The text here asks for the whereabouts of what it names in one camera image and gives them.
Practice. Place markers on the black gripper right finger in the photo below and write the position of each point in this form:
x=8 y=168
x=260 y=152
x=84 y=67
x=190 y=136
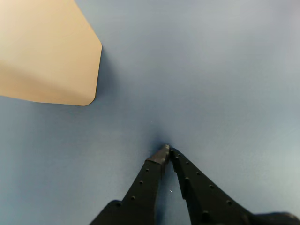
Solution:
x=206 y=201

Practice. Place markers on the beige square box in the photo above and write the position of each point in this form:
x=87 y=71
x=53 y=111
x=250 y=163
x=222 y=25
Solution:
x=47 y=58

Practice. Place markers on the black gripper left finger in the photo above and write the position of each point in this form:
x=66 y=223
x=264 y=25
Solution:
x=143 y=187

